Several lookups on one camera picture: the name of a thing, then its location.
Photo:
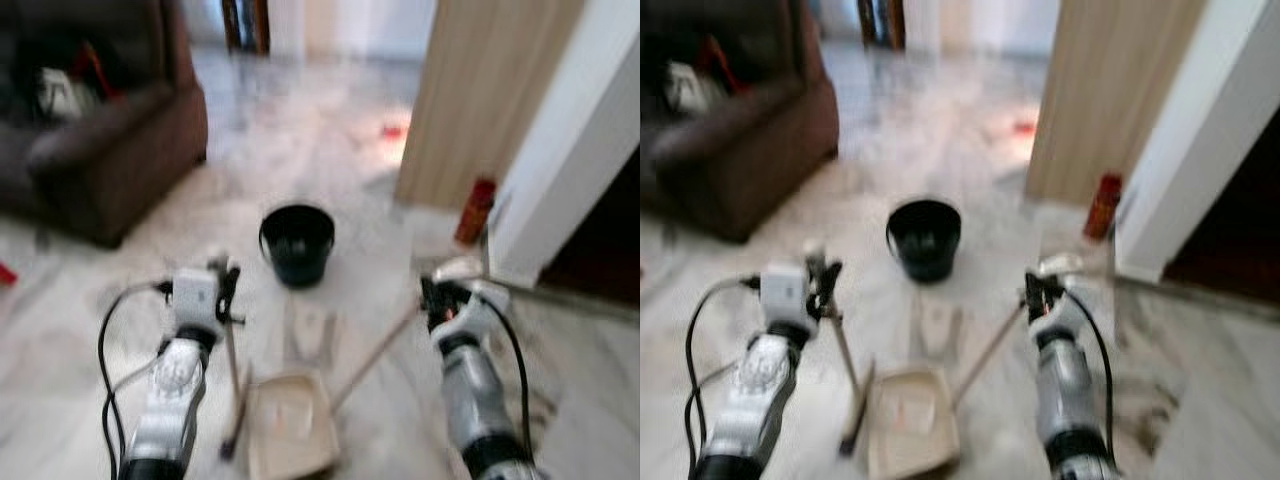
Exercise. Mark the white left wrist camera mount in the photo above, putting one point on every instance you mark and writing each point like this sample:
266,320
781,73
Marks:
195,298
783,292

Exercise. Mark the small red dish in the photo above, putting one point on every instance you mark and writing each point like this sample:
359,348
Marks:
394,130
1023,126

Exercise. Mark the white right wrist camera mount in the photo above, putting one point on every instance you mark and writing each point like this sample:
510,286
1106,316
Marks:
485,300
1072,298

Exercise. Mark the cream broom with purple bristles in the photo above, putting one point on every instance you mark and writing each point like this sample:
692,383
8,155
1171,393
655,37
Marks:
860,410
240,410

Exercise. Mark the dark brown sofa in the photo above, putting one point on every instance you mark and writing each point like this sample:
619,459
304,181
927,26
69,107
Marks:
110,150
745,145

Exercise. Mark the dark wooden step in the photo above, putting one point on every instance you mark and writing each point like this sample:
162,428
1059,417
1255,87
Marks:
600,240
1230,240

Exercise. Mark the dark wooden cabinet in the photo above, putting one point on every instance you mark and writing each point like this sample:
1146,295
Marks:
880,22
245,25

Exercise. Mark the red incense can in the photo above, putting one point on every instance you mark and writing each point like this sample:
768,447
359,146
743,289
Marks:
1103,207
475,212

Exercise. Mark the light wooden panel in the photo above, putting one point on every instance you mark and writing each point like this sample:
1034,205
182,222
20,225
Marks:
480,90
1110,85

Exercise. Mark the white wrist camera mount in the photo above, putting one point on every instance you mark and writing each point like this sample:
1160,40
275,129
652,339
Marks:
485,300
1072,298
783,292
195,298

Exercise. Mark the black plastic bucket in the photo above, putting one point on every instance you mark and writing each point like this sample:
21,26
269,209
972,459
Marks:
297,250
924,245

